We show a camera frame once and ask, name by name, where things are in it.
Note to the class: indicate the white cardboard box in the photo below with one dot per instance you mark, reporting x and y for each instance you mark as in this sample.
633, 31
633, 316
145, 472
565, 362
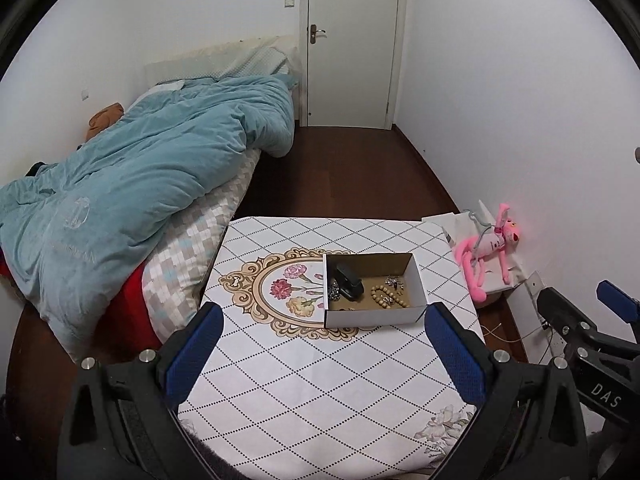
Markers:
375, 316

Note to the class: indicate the pale dotted pillow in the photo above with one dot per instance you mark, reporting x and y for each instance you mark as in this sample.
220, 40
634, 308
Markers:
260, 62

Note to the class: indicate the red cloth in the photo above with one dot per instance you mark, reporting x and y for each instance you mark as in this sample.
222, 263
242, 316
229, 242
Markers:
125, 310

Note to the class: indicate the white diamond-patterned tablecloth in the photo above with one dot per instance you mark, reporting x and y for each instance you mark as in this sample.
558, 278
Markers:
310, 380

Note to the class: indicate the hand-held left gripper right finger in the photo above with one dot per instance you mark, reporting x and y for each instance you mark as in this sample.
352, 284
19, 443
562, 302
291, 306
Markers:
455, 355

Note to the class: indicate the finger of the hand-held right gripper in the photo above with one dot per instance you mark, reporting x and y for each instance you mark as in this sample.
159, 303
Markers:
565, 312
620, 300

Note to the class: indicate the teal duvet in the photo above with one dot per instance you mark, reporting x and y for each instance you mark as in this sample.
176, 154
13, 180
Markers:
125, 185

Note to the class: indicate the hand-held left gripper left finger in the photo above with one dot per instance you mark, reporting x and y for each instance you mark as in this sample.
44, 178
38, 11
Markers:
195, 352

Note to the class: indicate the pink plush toy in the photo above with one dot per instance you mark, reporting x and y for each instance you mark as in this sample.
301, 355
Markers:
492, 247

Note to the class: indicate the grey wall socket panel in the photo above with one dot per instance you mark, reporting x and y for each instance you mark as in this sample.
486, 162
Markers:
534, 282

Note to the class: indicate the cream headboard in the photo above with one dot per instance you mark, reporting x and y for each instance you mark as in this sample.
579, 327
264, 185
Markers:
190, 60

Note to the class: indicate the checked bed sheet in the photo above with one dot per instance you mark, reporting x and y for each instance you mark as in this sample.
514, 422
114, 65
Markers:
190, 245

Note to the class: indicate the white door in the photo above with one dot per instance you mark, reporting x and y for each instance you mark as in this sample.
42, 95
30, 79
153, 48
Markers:
350, 35

